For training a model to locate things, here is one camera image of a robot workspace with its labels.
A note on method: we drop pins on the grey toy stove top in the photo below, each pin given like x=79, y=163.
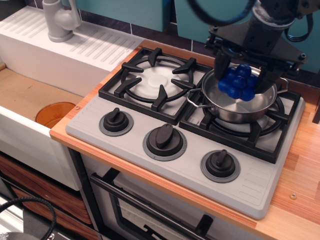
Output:
x=250, y=193

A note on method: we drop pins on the black left burner grate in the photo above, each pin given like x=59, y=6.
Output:
x=153, y=86

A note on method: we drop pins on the black right burner grate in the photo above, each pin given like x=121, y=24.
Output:
x=269, y=138

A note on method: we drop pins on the oven door with black handle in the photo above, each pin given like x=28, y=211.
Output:
x=139, y=211

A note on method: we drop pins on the stainless steel pot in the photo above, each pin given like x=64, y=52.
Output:
x=235, y=111

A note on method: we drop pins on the wooden drawer fronts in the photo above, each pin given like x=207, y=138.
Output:
x=71, y=213

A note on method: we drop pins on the black middle stove knob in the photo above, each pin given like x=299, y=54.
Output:
x=164, y=143

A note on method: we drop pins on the orange plastic plate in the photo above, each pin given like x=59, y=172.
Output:
x=51, y=114

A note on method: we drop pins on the blue plastic blueberry cluster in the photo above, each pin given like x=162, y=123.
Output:
x=239, y=83

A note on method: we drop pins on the grey toy faucet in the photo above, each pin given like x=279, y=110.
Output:
x=60, y=22

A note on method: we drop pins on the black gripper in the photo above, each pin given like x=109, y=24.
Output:
x=256, y=45

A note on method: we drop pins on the black left stove knob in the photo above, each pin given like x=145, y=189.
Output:
x=116, y=123

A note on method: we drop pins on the white toy sink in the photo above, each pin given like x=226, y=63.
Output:
x=36, y=72

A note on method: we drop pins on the black burner grate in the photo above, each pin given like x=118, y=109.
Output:
x=153, y=86
x=269, y=138

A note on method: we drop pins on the black stove knob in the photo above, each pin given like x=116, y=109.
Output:
x=220, y=166
x=116, y=123
x=164, y=143

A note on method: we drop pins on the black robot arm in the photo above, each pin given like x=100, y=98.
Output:
x=293, y=17

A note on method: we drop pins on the black right stove knob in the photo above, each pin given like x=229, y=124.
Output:
x=220, y=166

